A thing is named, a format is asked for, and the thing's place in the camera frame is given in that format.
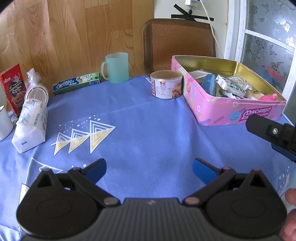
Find pink fluffy cloth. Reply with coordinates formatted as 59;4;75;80
259;93;278;101

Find blue pouch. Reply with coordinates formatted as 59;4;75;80
201;74;216;96

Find clear tape roll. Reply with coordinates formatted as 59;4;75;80
228;75;246;88

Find small patterned tissue pack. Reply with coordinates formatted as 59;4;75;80
216;75;247;98

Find white plastic case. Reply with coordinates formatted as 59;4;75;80
189;70;211;84

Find person right hand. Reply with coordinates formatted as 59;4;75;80
280;188;296;241

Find pink macaron tin box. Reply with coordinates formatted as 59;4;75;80
171;55;287;126

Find blue patterned tablecloth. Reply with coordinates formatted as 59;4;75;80
1;76;295;240

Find large white tissue pack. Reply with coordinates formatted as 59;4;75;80
11;98;48;154

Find plastic cups in bag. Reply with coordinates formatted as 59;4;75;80
25;68;49;104

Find white enamel mug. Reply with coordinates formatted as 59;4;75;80
0;105;14;141

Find green toothpaste box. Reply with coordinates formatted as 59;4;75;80
53;72;100;95

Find white tin can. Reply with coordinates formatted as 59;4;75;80
150;70;183;99

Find green frosted mug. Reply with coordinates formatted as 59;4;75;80
101;52;130;84

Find red snack box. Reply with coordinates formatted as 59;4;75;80
1;64;27;117

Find brown woven tray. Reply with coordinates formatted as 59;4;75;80
142;19;216;75

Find white power strip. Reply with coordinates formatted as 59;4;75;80
185;0;200;7

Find white power cable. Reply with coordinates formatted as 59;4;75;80
200;0;220;57

